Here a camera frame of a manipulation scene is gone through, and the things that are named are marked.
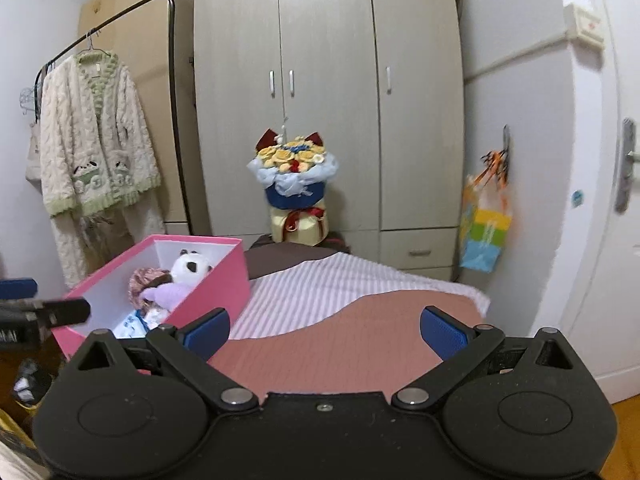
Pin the black wall hook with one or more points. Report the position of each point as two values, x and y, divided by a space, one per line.
506 150

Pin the flower bouquet blue wrap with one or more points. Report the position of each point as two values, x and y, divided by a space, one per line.
294 175

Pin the grey wardrobe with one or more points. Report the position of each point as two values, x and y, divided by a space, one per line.
379 80

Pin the colourful paper gift bag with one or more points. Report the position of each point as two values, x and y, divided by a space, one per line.
486 215

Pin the white panda plush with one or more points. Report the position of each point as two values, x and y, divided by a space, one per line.
190 268

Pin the black clothes rack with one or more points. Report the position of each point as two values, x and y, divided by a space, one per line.
172 83

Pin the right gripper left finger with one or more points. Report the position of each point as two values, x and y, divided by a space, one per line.
184 354

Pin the striped pink bed cover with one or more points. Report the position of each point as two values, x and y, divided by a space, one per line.
321 321

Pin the white door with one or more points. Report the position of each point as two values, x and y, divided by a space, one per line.
601 311

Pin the pink cardboard box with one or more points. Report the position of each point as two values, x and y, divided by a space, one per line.
171 279

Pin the purple plush toy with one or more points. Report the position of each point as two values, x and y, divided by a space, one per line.
167 296

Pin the large blue-white wipes pack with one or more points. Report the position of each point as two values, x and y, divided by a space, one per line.
140 322

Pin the pink floral scrunchie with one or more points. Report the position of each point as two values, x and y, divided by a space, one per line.
144 278

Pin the cream knitted cardigan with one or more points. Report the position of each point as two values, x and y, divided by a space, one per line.
96 157

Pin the metal door handle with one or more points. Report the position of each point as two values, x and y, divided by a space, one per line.
629 158

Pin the white wall switch box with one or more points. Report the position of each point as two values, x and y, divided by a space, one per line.
584 27

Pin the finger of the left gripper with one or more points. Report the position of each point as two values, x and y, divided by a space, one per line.
47 314
18 288

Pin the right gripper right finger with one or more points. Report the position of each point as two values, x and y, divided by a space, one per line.
461 348

